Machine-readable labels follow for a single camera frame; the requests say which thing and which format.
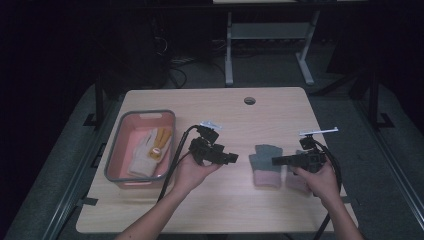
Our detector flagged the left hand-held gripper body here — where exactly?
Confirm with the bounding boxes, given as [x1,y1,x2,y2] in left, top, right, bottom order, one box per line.
[189,120,226,167]

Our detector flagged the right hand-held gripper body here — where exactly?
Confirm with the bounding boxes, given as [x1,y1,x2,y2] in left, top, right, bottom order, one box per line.
[295,126,340,174]

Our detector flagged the grey and pink fingerless glove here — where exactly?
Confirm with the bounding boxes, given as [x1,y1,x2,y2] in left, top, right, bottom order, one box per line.
[285,149,314,194]
[249,143,284,189]

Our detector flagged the beige glove with bear print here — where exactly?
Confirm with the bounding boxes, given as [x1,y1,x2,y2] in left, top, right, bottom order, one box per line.
[128,127,173,178]

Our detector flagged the beige glove with orange fingers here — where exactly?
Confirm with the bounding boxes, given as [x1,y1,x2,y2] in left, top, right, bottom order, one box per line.
[131,129,157,168]

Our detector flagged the pink basin with grey rim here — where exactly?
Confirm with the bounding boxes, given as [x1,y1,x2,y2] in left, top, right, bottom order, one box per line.
[103,109,177,190]

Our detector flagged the person's right hand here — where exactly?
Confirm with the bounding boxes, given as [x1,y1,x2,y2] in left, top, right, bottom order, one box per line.
[292,162,342,203]

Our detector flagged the person's left hand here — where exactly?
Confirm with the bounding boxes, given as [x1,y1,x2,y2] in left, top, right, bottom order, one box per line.
[172,154,221,194]

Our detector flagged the black metal stand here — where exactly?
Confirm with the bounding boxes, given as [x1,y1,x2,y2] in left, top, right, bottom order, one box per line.
[367,68,396,130]
[83,74,105,128]

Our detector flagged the right hand-held gripper black cable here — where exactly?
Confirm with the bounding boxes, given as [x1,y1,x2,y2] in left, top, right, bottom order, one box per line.
[312,139,343,240]

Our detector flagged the hand-held gripper black cable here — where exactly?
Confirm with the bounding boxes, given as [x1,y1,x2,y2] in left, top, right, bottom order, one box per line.
[156,124,202,203]
[312,139,343,240]

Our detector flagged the left hand-held gripper black cable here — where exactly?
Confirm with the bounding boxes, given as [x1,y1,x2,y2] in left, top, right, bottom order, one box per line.
[156,124,202,203]

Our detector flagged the black floor cables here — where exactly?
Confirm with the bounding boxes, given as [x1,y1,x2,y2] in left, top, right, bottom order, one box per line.
[166,57,196,90]

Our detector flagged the white metal desk frame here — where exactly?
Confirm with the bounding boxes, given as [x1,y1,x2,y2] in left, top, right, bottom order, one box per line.
[213,0,368,87]

